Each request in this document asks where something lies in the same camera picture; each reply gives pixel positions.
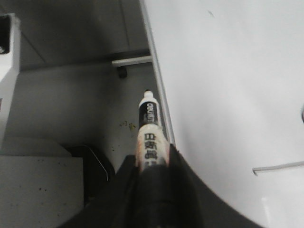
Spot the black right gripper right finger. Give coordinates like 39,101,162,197
140,145,259,228

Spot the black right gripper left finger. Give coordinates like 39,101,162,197
60,155,152,228

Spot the white black whiteboard marker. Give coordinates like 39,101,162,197
135,90,170,172

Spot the white whiteboard with aluminium frame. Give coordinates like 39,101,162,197
140,0,304,228

